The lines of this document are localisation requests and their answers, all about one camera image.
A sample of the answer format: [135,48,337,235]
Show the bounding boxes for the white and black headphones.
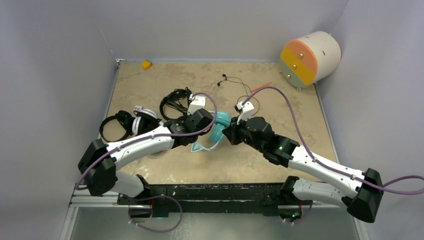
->
[131,108,167,158]

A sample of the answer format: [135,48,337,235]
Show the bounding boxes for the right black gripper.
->
[222,114,266,153]

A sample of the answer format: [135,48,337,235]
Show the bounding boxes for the pink orange stick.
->
[250,81,273,93]

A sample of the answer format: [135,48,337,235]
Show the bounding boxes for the teal cat ear headphones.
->
[190,111,232,153]

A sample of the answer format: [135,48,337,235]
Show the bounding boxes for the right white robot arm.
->
[222,117,384,223]

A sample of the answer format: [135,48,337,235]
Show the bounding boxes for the yellow block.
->
[140,60,153,70]

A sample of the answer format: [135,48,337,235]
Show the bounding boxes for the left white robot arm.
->
[75,108,214,205]

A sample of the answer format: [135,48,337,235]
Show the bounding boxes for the black wired earbuds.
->
[216,73,253,103]

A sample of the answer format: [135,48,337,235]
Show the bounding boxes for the round drawer cabinet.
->
[280,31,342,89]

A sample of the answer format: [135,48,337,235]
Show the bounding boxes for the black headphones with pink mic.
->
[159,87,192,121]

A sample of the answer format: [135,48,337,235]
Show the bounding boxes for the black headphones with cable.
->
[99,110,135,143]

